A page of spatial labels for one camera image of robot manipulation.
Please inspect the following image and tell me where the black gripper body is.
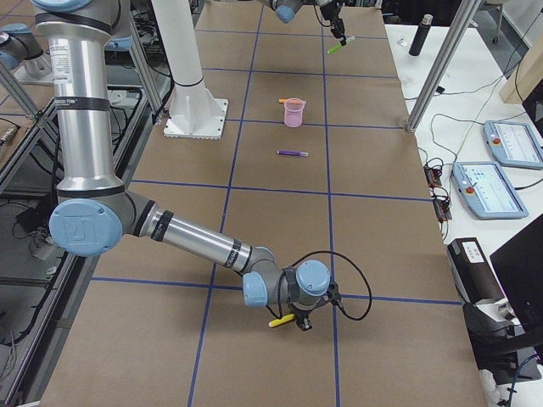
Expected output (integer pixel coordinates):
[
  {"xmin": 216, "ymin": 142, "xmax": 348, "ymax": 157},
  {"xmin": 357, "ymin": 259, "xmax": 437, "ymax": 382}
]
[
  {"xmin": 292, "ymin": 304, "xmax": 312, "ymax": 325},
  {"xmin": 318, "ymin": 0, "xmax": 344, "ymax": 36}
]

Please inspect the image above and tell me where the green highlighter pen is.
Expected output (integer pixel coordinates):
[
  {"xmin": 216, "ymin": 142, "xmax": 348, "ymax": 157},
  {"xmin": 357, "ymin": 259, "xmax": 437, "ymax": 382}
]
[{"xmin": 327, "ymin": 36, "xmax": 355, "ymax": 54}]

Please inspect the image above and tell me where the yellow highlighter pen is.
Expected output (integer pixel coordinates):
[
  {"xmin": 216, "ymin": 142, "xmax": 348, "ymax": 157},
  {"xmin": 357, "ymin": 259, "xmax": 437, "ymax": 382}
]
[{"xmin": 268, "ymin": 314, "xmax": 294, "ymax": 328}]

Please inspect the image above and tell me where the purple highlighter pen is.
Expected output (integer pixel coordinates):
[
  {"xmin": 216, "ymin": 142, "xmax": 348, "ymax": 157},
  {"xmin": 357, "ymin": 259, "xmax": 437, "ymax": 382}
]
[{"xmin": 277, "ymin": 149, "xmax": 309, "ymax": 157}]

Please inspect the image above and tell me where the pink translucent pen holder cup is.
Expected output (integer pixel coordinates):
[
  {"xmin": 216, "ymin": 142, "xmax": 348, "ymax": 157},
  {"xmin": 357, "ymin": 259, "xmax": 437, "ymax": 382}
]
[{"xmin": 283, "ymin": 98, "xmax": 306, "ymax": 128}]

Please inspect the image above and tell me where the black water bottle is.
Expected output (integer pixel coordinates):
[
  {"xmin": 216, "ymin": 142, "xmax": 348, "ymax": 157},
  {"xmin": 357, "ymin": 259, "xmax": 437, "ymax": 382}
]
[{"xmin": 408, "ymin": 14, "xmax": 434, "ymax": 56}]

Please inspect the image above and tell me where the small circuit board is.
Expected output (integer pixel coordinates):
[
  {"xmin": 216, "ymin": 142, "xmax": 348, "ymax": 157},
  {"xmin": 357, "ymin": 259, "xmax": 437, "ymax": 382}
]
[{"xmin": 423, "ymin": 165, "xmax": 442, "ymax": 187}]

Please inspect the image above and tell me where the black cardboard box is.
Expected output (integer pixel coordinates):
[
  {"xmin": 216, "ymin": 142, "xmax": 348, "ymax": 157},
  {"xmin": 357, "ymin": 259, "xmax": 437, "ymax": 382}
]
[{"xmin": 446, "ymin": 237, "xmax": 505, "ymax": 304}]

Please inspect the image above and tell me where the far teach pendant tablet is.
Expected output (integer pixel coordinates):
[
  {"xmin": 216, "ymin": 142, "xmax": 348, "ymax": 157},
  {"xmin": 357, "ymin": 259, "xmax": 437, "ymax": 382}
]
[{"xmin": 484, "ymin": 120, "xmax": 542, "ymax": 170}]

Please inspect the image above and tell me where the teach pendant tablet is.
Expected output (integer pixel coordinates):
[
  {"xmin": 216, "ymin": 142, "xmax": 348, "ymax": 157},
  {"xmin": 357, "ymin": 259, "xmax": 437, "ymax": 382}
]
[
  {"xmin": 484, "ymin": 120, "xmax": 542, "ymax": 170},
  {"xmin": 451, "ymin": 161, "xmax": 529, "ymax": 220}
]

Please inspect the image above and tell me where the near teach pendant tablet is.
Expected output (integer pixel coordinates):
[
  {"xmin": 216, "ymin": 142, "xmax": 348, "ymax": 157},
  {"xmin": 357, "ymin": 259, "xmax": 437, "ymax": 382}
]
[{"xmin": 451, "ymin": 161, "xmax": 529, "ymax": 220}]

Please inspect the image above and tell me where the black computer monitor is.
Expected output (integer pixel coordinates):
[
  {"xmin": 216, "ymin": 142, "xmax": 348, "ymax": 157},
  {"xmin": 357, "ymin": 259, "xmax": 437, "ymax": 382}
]
[{"xmin": 490, "ymin": 215, "xmax": 542, "ymax": 330}]

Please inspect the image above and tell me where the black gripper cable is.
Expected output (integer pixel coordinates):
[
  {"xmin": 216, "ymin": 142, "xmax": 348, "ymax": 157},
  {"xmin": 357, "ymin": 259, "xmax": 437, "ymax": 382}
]
[{"xmin": 286, "ymin": 251, "xmax": 373, "ymax": 321}]

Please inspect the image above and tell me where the aluminium frame post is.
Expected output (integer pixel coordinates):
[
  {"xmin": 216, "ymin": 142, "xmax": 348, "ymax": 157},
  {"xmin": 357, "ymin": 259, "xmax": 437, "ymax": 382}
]
[{"xmin": 406, "ymin": 0, "xmax": 481, "ymax": 133}]

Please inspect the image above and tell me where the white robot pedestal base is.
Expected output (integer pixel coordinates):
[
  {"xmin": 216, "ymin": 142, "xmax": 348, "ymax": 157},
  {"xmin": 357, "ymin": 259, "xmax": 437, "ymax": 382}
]
[{"xmin": 152, "ymin": 0, "xmax": 228, "ymax": 140}]

